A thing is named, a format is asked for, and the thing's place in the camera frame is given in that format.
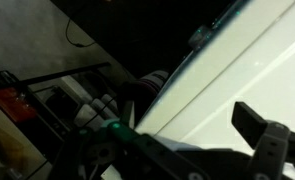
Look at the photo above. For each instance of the red and white bucket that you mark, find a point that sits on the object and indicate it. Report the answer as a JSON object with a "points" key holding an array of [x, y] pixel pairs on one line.
{"points": [[150, 83]]}

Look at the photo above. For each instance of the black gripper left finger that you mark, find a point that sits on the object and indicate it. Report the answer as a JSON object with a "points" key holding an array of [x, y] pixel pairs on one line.
{"points": [[127, 153]]}

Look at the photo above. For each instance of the stacked white containers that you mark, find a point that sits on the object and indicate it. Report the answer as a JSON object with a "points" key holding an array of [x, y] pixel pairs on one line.
{"points": [[93, 111]]}

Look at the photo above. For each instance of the red storage box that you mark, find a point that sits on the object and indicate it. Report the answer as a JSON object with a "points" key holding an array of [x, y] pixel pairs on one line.
{"points": [[12, 101]]}

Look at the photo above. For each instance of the wooden table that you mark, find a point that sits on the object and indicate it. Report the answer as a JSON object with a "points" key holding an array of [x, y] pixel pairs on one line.
{"points": [[10, 143]]}

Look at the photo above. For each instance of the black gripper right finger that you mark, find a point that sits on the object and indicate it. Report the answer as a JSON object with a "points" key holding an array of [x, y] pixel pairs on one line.
{"points": [[250, 123]]}

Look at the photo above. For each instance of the dark storage rack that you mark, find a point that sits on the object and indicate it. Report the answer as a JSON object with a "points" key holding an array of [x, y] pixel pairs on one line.
{"points": [[63, 71]]}

